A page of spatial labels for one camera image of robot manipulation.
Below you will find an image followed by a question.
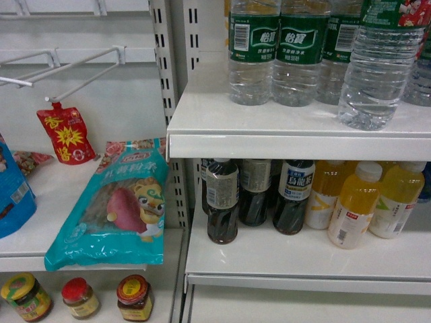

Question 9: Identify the white shelf with water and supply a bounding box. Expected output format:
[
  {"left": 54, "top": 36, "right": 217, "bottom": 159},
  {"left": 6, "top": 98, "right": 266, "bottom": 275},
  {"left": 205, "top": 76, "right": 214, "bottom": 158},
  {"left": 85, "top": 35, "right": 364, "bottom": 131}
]
[{"left": 167, "top": 52, "right": 430, "bottom": 162}]

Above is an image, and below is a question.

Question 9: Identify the left white shelf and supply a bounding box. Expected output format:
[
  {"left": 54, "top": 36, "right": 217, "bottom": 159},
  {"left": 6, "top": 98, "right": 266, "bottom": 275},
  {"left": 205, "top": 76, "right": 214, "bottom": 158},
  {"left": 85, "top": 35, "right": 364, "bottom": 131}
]
[{"left": 0, "top": 157, "right": 149, "bottom": 273}]

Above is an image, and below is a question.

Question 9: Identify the blue snack bag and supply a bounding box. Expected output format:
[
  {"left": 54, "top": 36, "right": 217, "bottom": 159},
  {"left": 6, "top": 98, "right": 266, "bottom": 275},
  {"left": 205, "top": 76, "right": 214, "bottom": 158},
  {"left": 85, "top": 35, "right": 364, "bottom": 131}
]
[{"left": 1, "top": 137, "right": 37, "bottom": 238}]

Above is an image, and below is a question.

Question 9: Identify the yellow label chili jar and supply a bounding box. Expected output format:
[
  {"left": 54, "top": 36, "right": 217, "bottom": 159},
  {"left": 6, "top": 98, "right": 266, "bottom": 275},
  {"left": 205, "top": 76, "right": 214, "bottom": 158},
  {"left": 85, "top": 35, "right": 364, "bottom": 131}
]
[{"left": 117, "top": 274, "right": 154, "bottom": 322}]

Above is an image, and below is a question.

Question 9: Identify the dark oolong tea bottle front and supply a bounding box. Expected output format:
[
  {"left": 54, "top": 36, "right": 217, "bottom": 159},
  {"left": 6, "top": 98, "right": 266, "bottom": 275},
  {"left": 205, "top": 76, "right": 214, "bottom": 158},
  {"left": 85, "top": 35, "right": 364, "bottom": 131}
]
[{"left": 206, "top": 158, "right": 240, "bottom": 244}]

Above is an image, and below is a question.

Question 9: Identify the red sauce pouch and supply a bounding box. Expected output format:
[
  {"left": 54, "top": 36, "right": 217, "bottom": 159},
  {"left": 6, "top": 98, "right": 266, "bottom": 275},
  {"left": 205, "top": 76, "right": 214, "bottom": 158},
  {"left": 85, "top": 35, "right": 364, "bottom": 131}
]
[{"left": 36, "top": 102, "right": 96, "bottom": 166}]

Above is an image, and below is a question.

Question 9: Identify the water bottle shelf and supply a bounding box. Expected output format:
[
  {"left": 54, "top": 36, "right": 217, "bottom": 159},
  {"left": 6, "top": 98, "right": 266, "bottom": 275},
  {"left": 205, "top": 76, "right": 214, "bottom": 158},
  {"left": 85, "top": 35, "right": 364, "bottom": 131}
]
[
  {"left": 316, "top": 1, "right": 363, "bottom": 105},
  {"left": 272, "top": 1, "right": 331, "bottom": 107},
  {"left": 228, "top": 1, "right": 281, "bottom": 106}
]

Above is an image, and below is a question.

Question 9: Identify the green lid sauce jar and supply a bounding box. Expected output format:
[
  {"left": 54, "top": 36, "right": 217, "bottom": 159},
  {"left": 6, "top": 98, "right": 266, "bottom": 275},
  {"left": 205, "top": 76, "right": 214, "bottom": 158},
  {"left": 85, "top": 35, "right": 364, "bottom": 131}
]
[{"left": 1, "top": 272, "right": 53, "bottom": 322}]

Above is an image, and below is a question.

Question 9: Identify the white display hook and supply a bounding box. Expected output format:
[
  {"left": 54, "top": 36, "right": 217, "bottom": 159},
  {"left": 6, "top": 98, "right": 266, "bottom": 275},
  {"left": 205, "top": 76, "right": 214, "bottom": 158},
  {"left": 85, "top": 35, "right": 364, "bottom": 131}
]
[{"left": 0, "top": 45, "right": 127, "bottom": 103}]

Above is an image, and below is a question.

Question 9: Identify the dark tea bottle middle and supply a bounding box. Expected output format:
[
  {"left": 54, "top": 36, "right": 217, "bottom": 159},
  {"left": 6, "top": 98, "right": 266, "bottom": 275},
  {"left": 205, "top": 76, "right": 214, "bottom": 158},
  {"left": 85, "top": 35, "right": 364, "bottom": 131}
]
[{"left": 238, "top": 159, "right": 271, "bottom": 226}]

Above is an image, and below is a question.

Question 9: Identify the yellow drink bottle right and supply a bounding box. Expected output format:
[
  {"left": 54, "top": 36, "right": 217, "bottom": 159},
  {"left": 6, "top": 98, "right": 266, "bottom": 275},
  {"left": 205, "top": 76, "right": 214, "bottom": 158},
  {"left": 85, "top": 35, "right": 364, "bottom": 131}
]
[{"left": 368, "top": 161, "right": 426, "bottom": 239}]

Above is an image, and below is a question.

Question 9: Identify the yellow drink bottle left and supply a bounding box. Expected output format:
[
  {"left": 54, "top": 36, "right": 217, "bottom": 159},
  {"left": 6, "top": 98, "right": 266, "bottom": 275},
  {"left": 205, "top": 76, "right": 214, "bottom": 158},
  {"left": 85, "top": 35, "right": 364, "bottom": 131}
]
[{"left": 305, "top": 160, "right": 347, "bottom": 229}]

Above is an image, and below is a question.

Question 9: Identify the yellow drink bottle white cap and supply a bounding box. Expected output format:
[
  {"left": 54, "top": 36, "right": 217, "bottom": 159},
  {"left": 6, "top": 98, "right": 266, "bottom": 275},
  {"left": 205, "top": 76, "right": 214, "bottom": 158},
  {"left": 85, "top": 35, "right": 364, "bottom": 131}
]
[{"left": 327, "top": 161, "right": 383, "bottom": 250}]

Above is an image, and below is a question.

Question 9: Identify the oolong tea bottle blue label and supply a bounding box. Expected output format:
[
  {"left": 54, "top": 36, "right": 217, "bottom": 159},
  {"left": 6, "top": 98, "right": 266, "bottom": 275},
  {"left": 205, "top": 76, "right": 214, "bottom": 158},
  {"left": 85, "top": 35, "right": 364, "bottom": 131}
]
[{"left": 273, "top": 159, "right": 315, "bottom": 235}]

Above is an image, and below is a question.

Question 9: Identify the red lid sauce jar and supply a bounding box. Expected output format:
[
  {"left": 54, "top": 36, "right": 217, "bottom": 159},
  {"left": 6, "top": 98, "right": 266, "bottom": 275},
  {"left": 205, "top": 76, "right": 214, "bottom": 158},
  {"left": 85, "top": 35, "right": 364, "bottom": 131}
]
[{"left": 61, "top": 277, "right": 100, "bottom": 320}]

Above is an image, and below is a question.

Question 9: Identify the clear water bottle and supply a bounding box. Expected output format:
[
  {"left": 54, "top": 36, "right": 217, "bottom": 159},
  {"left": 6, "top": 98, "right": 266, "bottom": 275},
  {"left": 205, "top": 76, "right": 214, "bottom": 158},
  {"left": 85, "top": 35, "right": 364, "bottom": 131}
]
[{"left": 338, "top": 0, "right": 430, "bottom": 131}]

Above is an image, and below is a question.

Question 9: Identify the white shelf with tea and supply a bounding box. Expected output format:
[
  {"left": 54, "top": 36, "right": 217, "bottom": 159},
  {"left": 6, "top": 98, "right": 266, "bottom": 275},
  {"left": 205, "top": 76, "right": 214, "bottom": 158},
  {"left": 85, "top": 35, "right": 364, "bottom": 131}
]
[{"left": 185, "top": 203, "right": 430, "bottom": 295}]

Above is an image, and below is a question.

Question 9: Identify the water bottle leftmost shelf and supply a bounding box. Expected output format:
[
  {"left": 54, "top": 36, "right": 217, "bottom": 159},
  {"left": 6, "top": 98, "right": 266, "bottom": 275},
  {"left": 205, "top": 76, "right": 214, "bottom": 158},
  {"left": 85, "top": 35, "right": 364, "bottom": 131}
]
[{"left": 228, "top": 1, "right": 281, "bottom": 106}]

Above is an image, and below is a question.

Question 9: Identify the white slotted upright post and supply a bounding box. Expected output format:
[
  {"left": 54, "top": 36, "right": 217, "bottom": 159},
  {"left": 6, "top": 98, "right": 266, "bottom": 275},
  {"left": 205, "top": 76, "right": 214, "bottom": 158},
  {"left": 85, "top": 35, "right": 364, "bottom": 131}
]
[{"left": 148, "top": 0, "right": 189, "bottom": 229}]

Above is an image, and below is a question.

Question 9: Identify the teal sweet potato noodle bag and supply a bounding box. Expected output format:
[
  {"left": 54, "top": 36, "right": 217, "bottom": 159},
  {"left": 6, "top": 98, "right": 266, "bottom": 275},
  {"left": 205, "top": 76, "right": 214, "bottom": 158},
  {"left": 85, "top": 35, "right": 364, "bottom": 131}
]
[{"left": 44, "top": 138, "right": 168, "bottom": 271}]

